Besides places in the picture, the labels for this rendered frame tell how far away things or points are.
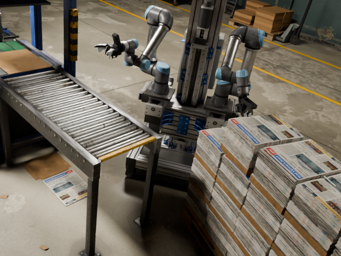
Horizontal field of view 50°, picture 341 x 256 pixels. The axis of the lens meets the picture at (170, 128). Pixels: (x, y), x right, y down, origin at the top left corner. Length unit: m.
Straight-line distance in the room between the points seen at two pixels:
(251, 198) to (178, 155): 1.28
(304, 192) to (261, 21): 6.89
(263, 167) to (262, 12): 6.66
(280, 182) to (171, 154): 1.54
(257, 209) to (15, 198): 1.88
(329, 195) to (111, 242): 1.57
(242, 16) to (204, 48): 5.92
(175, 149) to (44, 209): 1.23
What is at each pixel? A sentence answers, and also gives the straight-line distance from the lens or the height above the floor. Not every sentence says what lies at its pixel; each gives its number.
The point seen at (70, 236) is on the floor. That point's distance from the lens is 2.81.
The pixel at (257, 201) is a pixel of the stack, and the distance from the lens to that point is 2.16.
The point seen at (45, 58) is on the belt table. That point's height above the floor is 0.79.
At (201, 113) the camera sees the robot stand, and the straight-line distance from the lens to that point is 2.98.
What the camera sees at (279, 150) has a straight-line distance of 2.07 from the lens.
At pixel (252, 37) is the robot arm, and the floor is 1.41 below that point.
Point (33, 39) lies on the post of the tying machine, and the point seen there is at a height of 0.81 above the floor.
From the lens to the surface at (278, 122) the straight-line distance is 2.37.
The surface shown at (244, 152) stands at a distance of 2.17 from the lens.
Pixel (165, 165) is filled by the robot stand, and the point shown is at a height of 0.22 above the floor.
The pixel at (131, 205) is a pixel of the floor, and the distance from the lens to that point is 3.05.
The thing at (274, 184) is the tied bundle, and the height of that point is 0.95.
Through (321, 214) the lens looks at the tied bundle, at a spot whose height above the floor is 1.02.
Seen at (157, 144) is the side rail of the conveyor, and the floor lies 0.76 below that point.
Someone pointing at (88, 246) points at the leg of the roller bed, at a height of 0.11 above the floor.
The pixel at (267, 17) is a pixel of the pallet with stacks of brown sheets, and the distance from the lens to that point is 8.43.
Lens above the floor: 2.09
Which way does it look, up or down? 31 degrees down
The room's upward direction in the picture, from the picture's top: 10 degrees clockwise
